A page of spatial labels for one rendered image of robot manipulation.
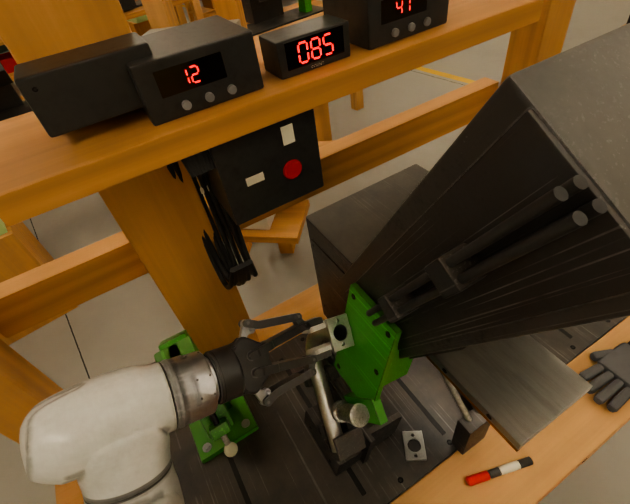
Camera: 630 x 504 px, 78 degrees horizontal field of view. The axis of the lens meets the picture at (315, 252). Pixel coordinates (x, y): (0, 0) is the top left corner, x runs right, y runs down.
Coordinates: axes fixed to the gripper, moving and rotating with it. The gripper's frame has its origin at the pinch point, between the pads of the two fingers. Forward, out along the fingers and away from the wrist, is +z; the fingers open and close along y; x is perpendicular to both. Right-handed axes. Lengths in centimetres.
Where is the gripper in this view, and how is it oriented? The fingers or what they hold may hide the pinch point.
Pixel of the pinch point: (325, 335)
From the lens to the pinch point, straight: 67.2
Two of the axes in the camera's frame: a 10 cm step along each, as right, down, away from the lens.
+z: 8.1, -1.8, 5.5
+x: -5.2, 1.9, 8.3
